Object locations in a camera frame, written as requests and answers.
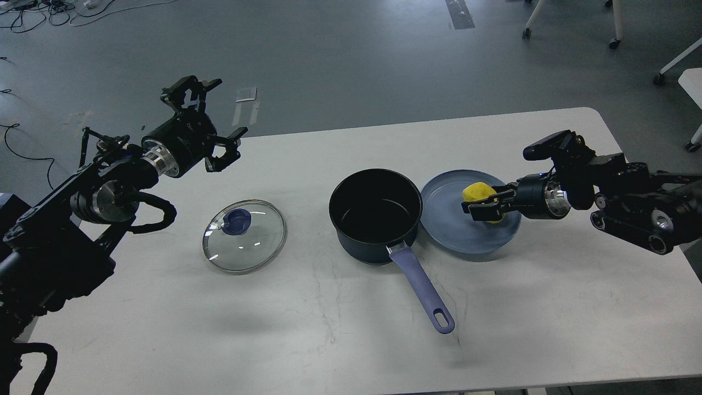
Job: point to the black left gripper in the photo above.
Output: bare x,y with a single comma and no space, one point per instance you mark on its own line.
178,144

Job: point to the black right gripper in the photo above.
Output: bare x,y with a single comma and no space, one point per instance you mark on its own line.
536,196

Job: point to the yellow potato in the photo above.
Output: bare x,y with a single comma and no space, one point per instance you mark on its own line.
480,193

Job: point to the glass lid blue knob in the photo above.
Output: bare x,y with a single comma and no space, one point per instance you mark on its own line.
244,237

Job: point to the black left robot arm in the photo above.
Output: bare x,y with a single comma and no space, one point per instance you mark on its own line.
61,248

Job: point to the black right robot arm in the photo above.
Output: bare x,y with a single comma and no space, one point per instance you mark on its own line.
653,210

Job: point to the blue round plate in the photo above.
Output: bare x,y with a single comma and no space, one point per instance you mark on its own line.
446,223

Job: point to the black box left edge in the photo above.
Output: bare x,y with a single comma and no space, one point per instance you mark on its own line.
12,208

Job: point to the white chair right edge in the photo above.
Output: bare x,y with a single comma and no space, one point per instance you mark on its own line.
690,81

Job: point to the dark blue saucepan purple handle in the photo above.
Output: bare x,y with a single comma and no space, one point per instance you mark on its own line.
376,214

